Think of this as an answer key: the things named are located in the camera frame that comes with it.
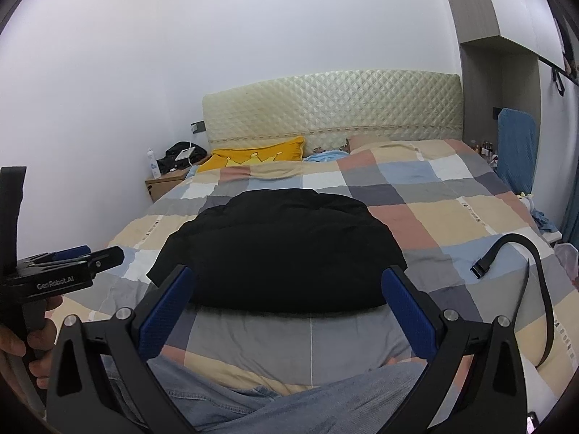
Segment person's left hand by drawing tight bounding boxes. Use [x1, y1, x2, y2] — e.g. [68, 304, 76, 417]
[0, 296, 65, 390]

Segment wooden nightstand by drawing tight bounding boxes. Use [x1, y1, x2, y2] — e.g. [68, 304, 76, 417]
[145, 167, 200, 202]

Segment cluster of small bottles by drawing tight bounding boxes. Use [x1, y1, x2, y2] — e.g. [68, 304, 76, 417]
[469, 139, 499, 160]

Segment light blue cloth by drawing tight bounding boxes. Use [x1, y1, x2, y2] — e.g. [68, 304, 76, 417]
[304, 148, 352, 164]

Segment blue towel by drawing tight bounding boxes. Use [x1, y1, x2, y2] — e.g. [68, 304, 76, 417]
[495, 107, 540, 191]

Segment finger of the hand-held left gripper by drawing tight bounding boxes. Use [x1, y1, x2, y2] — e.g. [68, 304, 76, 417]
[29, 245, 92, 267]
[86, 246, 126, 277]

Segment grey wall cabinet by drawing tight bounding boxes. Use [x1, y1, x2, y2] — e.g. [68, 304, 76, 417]
[436, 0, 579, 163]

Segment black belt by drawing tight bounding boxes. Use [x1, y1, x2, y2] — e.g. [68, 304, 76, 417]
[469, 233, 555, 368]

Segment person's blue jeans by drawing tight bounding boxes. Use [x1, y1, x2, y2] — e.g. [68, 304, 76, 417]
[102, 355, 436, 434]

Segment crumpled blue clothes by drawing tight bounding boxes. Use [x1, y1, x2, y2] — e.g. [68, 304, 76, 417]
[533, 209, 560, 232]

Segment plaid patchwork quilt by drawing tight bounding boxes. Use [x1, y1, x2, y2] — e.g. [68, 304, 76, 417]
[63, 138, 579, 417]

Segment black bag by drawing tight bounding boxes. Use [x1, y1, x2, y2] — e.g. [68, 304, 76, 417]
[156, 141, 210, 173]

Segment hanging black strap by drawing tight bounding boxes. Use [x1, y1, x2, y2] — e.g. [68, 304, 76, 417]
[549, 9, 579, 97]

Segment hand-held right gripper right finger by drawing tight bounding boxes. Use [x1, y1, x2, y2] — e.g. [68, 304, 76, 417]
[381, 264, 530, 434]

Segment cream quilted headboard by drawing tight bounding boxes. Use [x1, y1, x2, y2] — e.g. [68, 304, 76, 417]
[202, 69, 463, 152]

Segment pink pillow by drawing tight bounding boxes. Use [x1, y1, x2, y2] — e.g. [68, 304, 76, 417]
[346, 135, 410, 152]

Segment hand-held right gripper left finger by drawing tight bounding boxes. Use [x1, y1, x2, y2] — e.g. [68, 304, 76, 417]
[45, 264, 197, 434]

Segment pink plastic bag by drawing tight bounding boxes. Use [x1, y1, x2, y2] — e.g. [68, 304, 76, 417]
[554, 242, 579, 282]

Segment black puffer jacket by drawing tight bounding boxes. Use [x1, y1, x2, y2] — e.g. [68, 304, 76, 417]
[146, 188, 408, 315]

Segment yellow pillow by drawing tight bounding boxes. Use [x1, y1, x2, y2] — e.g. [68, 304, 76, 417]
[198, 136, 305, 173]

